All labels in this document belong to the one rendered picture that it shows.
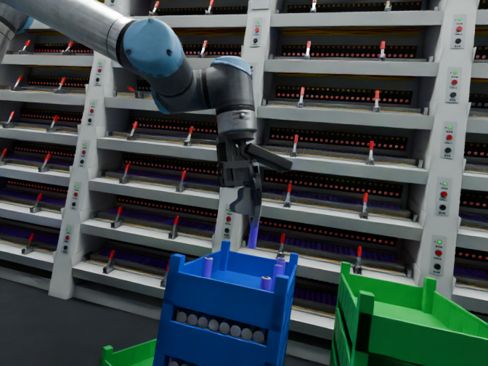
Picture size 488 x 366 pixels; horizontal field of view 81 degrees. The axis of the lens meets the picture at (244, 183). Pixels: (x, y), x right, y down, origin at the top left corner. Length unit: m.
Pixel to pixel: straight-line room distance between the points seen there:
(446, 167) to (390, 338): 0.75
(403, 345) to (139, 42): 0.61
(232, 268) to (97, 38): 0.59
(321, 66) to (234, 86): 0.60
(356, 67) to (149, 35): 0.82
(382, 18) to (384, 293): 0.95
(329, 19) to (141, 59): 0.89
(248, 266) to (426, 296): 0.41
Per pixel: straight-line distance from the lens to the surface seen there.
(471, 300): 1.18
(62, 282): 1.50
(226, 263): 0.78
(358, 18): 1.29
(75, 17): 0.67
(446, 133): 1.17
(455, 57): 1.27
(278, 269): 0.61
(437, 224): 1.12
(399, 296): 0.80
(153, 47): 0.55
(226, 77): 0.66
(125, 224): 1.35
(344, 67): 1.19
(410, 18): 1.31
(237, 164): 0.62
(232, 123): 0.63
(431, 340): 0.51
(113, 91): 1.50
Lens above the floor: 0.50
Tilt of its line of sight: 4 degrees up
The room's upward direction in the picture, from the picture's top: 8 degrees clockwise
